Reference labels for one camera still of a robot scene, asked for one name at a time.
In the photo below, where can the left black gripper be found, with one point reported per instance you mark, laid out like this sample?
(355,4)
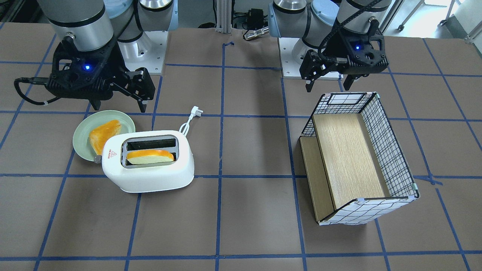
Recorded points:
(334,52)

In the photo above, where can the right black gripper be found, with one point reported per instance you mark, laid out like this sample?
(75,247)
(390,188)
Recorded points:
(113,63)

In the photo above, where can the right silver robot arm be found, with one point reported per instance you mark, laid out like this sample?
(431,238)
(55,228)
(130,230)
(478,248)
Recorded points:
(92,23)

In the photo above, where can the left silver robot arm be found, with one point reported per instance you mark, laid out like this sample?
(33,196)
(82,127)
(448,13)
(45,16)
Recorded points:
(312,21)

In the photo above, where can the bread slice in toaster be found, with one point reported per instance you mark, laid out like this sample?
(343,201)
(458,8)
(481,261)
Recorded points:
(149,156)

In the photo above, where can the white two-slot toaster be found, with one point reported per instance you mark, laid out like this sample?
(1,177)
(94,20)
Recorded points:
(143,178)

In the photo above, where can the toasted bread on plate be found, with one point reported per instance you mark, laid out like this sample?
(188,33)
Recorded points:
(101,134)

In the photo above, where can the light green plate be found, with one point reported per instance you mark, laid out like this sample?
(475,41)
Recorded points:
(81,135)

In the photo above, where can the silver metal connector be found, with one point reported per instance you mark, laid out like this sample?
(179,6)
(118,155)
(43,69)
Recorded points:
(251,35)

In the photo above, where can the black power adapter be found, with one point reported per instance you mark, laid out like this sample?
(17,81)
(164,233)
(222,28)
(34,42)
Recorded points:
(255,18)

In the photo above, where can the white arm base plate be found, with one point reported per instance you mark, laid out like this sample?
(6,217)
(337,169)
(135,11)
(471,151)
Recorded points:
(291,52)
(148,52)

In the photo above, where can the wire grid wooden box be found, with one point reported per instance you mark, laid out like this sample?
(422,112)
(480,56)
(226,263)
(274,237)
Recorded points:
(355,167)

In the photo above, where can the aluminium frame post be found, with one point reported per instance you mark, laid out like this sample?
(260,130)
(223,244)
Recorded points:
(223,16)

